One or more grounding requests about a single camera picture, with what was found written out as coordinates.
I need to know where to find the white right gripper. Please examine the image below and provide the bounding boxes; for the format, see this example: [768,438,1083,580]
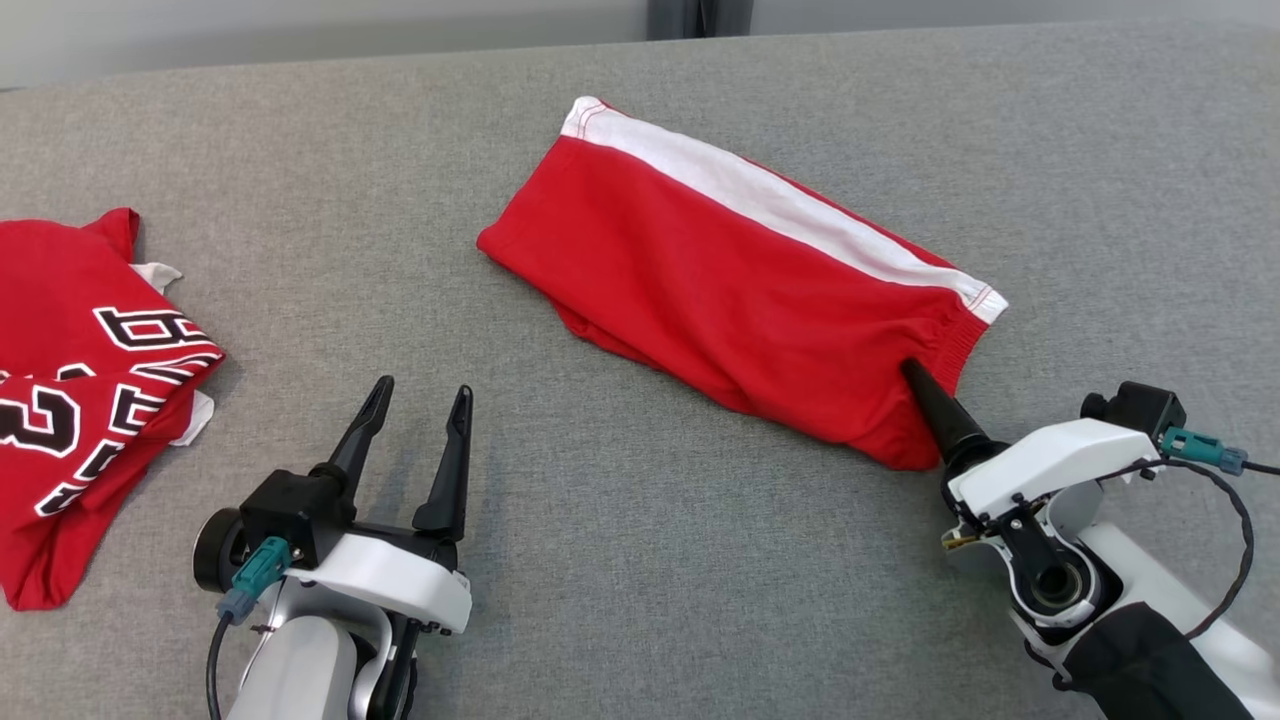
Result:
[902,360,1161,521]

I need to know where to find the black right cable teal plug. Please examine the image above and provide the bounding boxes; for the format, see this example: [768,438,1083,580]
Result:
[1100,428,1280,641]

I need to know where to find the red basketball jersey black lettering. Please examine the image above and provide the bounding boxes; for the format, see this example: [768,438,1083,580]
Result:
[0,208,226,611]

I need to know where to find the red shorts white side stripe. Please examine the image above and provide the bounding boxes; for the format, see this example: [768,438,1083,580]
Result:
[477,96,1009,471]

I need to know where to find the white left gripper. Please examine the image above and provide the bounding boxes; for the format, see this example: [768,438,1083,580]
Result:
[285,376,474,633]

